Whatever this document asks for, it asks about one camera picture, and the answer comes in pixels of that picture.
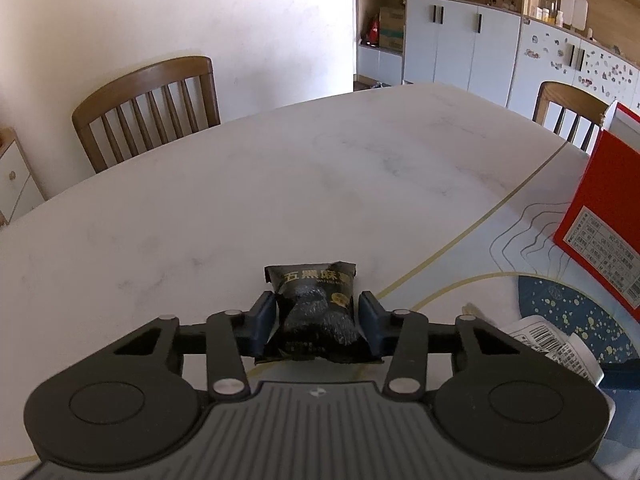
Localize black snack packet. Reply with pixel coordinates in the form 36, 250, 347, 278
256, 261, 376, 364

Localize blue patterned table mat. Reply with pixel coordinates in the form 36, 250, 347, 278
240, 138, 640, 480

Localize clear printed wrapper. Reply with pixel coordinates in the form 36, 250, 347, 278
462, 301, 606, 387

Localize red white cardboard box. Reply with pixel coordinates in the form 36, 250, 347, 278
553, 103, 640, 318

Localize white drawer sideboard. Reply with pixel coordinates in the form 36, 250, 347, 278
0, 127, 46, 228

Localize wooden chair by cabinets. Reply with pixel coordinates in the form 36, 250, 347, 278
533, 81, 608, 153

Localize cardboard box in shelf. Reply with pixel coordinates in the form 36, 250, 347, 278
378, 8, 405, 53

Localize wooden chair by wall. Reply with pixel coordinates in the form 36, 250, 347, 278
72, 55, 221, 174

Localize white wall cabinets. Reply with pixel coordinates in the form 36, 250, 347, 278
357, 0, 639, 117

